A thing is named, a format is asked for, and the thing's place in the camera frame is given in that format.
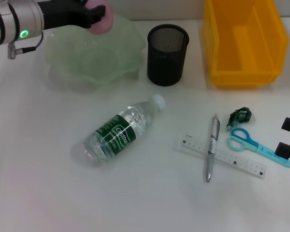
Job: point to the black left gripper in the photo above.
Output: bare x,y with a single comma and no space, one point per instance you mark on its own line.
60,14

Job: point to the pink toy peach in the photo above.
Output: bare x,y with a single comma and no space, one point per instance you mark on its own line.
104,24

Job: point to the blue scissors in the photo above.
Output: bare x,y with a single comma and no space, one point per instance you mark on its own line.
253,145

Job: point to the dark green binder clip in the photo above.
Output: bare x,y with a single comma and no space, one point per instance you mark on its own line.
241,116

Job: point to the transparent plastic ruler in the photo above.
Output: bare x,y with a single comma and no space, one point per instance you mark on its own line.
232,159

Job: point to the silver ballpoint pen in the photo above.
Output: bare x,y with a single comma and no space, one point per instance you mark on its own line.
213,137

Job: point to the clear water bottle green label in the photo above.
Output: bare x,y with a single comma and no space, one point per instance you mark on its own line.
118,135

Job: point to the green glass fruit plate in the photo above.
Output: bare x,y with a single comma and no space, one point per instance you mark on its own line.
87,60

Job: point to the black mesh pen holder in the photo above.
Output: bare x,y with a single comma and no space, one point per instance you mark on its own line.
165,65

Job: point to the yellow plastic bin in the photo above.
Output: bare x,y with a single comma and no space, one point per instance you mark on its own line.
246,72

